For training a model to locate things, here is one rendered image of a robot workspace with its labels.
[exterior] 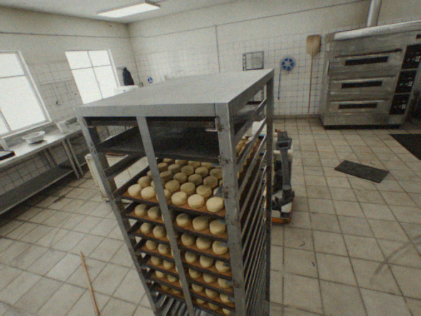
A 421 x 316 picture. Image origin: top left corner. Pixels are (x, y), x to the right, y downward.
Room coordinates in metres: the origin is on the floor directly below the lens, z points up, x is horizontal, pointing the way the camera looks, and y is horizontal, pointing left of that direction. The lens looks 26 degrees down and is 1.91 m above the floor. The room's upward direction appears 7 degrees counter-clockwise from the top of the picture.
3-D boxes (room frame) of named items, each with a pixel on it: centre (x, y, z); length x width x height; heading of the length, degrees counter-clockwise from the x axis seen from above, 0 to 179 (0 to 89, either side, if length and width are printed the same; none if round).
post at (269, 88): (1.00, -0.32, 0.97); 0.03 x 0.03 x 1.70; 64
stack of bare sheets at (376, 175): (2.78, -2.33, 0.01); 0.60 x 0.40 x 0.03; 36
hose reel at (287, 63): (5.80, -2.29, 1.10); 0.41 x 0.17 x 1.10; 69
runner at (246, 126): (0.74, -0.16, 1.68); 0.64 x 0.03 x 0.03; 154
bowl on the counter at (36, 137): (3.66, 2.96, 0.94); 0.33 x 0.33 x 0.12
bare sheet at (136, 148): (0.82, 0.02, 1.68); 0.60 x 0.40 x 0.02; 154
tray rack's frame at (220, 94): (0.83, 0.02, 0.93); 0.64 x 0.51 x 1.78; 154
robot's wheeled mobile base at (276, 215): (2.25, -0.69, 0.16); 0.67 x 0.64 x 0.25; 154
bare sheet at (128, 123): (0.82, 0.02, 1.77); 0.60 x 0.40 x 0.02; 154
